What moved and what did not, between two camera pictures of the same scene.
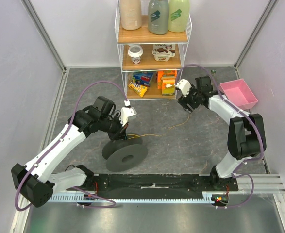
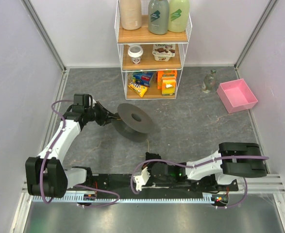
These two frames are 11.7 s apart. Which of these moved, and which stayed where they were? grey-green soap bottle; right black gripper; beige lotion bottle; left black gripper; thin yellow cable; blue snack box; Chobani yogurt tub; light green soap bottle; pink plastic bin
Moved: right black gripper; thin yellow cable; left black gripper
Stayed: beige lotion bottle; pink plastic bin; light green soap bottle; grey-green soap bottle; blue snack box; Chobani yogurt tub
